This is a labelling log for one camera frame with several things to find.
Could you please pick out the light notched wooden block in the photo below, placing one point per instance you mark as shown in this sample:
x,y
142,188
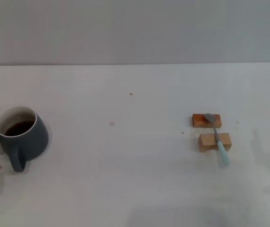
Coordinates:
x,y
207,140

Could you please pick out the dark coffee liquid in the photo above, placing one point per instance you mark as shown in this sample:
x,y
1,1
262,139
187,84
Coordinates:
x,y
19,128

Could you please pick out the orange wooden block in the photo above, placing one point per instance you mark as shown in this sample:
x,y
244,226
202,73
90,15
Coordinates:
x,y
199,120

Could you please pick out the grey ceramic cup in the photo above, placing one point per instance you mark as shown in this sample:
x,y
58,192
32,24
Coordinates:
x,y
34,139

